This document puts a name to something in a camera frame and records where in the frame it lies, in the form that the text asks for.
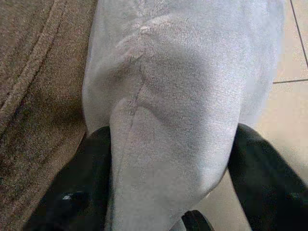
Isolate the brown plush round chair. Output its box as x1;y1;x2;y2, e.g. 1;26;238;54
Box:
0;0;114;231

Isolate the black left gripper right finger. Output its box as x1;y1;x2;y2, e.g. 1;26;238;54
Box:
227;123;308;231

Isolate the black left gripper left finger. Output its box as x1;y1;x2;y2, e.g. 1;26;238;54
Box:
23;125;115;231

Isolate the grey plush pillow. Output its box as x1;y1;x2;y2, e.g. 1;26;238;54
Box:
81;0;286;231

